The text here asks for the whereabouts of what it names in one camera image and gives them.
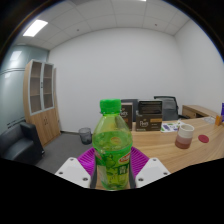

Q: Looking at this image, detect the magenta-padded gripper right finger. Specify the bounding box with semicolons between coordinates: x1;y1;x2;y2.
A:
129;146;171;189

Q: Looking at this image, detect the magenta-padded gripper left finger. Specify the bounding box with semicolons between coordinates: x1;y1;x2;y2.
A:
54;147;98;190

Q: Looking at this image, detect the green drink bottle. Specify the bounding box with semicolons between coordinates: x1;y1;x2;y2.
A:
92;98;134;192

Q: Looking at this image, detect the dark mesh waste bin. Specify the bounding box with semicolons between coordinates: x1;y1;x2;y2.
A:
78;127;93;146

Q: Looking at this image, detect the white and brown cup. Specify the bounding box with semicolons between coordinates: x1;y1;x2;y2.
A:
174;123;196;150

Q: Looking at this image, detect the wide brown cardboard box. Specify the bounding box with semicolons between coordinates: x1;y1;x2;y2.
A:
135;113;164;132

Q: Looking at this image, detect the white printed sticker sheet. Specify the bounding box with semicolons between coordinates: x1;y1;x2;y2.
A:
160;121;186;133

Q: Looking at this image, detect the wooden shelf cabinet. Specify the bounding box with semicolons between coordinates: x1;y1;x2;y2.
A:
22;59;62;147

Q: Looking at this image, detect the dark brown flat box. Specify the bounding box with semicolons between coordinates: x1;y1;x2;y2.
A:
137;99;164;116

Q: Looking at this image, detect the black leather armchair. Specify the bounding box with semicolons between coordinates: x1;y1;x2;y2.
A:
0;121;45;163

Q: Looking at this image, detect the black mesh office chair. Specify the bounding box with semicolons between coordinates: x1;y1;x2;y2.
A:
153;95;191;122

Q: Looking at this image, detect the dark grey office chair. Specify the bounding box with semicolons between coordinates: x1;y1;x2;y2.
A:
120;98;140;123

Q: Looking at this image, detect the wooden side desk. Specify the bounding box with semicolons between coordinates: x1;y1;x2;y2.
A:
181;104;219;120

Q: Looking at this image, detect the round clear coiled disc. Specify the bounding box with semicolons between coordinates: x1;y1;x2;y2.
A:
203;116;217;125

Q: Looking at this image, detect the small orange box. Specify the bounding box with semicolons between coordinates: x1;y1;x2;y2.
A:
214;114;223;127

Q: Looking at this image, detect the rectangular ceiling light panel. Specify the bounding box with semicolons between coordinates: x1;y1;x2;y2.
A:
22;19;49;38

